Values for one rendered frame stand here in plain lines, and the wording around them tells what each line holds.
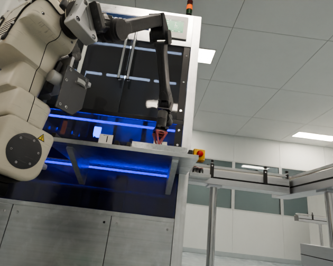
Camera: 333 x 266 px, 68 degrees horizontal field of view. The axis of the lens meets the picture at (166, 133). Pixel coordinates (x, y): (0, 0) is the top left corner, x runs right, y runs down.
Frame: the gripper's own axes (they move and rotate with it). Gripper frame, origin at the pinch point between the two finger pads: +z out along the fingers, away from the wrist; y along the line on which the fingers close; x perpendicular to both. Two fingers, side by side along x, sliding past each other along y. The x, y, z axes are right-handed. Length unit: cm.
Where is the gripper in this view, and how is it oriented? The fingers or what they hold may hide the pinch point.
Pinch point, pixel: (158, 143)
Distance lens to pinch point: 135.1
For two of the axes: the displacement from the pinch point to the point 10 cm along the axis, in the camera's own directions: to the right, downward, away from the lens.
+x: -9.4, -2.2, -2.4
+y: -3.0, 2.9, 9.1
